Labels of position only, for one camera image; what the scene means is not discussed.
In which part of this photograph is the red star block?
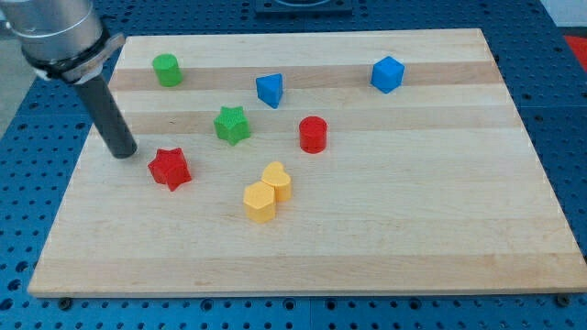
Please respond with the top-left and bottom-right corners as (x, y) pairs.
(148, 148), (192, 192)

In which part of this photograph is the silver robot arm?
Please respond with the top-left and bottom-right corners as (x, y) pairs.
(1, 0), (125, 84)

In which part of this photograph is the green star block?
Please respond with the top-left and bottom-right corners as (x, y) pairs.
(214, 106), (250, 146)

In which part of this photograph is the yellow heart block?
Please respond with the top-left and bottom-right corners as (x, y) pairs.
(261, 161), (292, 202)

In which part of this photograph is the red cylinder block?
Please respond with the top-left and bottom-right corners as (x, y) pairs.
(299, 116), (327, 154)

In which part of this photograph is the yellow hexagon block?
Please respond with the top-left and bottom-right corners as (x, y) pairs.
(243, 181), (276, 224)

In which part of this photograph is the blue triangular prism block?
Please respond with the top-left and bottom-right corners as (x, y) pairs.
(255, 73), (283, 109)

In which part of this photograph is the wooden board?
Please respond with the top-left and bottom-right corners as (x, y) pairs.
(28, 28), (586, 298)

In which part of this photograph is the blue cube block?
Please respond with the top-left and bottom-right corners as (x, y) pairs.
(371, 56), (405, 94)

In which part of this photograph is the green cylinder block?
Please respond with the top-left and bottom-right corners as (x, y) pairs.
(151, 53), (183, 87)

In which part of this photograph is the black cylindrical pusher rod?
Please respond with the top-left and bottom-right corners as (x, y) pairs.
(74, 74), (138, 159)

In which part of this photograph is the red object at edge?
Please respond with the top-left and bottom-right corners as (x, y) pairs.
(564, 36), (587, 71)

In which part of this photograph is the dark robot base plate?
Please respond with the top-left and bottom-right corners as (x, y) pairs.
(251, 0), (353, 17)

